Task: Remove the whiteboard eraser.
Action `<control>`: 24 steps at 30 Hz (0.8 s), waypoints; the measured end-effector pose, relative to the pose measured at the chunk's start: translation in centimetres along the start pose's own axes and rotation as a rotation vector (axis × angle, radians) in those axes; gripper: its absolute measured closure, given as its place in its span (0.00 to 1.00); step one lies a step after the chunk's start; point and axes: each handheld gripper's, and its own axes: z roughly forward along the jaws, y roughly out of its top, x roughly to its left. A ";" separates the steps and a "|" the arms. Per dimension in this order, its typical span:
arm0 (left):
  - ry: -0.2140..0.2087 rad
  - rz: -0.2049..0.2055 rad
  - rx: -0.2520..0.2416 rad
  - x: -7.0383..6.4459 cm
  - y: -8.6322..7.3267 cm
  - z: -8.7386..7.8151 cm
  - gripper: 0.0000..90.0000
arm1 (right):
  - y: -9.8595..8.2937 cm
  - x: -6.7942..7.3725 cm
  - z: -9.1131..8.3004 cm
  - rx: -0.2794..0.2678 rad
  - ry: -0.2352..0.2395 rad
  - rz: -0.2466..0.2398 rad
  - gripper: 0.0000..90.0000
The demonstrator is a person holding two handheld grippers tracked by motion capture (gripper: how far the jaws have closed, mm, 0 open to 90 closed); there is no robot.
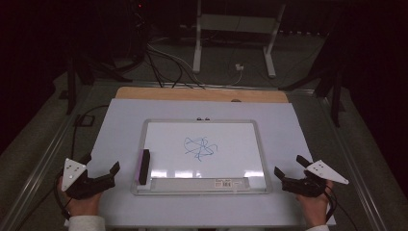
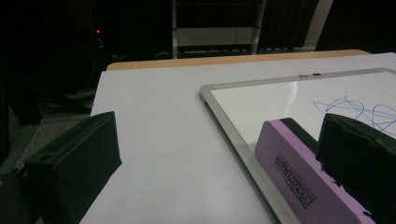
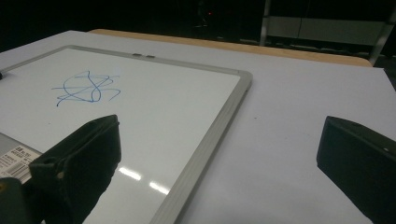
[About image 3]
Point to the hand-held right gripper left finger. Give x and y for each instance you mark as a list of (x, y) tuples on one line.
[(77, 161)]

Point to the white table cover sheet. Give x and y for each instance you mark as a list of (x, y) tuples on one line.
[(295, 99)]

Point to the grey-framed whiteboard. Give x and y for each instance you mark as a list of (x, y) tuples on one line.
[(162, 112)]

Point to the white metal stand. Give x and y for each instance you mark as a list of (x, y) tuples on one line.
[(327, 29)]

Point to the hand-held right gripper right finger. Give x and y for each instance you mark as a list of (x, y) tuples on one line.
[(361, 161)]

